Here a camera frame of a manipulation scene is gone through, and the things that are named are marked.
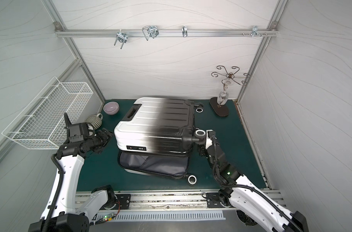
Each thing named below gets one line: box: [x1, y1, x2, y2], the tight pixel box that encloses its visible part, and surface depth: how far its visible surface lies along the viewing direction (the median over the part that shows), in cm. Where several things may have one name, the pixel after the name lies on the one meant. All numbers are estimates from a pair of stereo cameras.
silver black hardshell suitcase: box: [113, 97, 207, 186], surface depth 71 cm
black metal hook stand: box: [209, 65, 250, 117], surface depth 100 cm
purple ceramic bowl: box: [102, 101, 120, 116], surface depth 113 cm
